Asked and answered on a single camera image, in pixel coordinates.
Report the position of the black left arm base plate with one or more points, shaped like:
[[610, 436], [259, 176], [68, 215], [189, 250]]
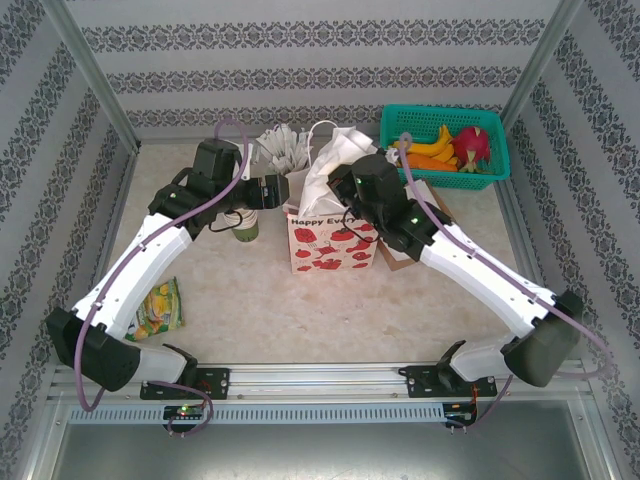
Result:
[[215, 380]]

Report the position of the green paper cup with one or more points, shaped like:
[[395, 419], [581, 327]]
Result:
[[247, 231]]

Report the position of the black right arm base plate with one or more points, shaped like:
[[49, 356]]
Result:
[[420, 380]]

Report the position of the green yellow snack bag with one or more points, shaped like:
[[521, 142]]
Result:
[[160, 310]]

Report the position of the orange carrot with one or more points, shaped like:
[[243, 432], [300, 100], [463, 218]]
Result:
[[430, 162]]

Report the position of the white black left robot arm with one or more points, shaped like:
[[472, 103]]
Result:
[[140, 265]]

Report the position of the yellow banana bunch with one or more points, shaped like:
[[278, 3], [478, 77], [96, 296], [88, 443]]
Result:
[[430, 149]]

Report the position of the brown cardboard sheet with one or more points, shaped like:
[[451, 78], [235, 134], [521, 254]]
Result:
[[395, 262]]

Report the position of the aluminium frame post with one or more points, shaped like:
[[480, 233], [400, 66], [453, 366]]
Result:
[[90, 70], [542, 60]]

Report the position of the white paper bag red print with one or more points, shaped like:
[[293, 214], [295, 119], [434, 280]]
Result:
[[330, 250]]

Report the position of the small circuit board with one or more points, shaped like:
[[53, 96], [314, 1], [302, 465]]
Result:
[[185, 412], [460, 418]]

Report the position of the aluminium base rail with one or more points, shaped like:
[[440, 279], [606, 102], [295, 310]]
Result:
[[310, 377]]

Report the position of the teal plastic basket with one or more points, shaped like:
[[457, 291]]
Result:
[[415, 125]]

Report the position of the pink dragon fruit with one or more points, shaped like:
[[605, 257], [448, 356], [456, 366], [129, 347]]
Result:
[[472, 145]]

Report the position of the aluminium frame bar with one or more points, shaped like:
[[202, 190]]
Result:
[[116, 225], [530, 250], [170, 138]]

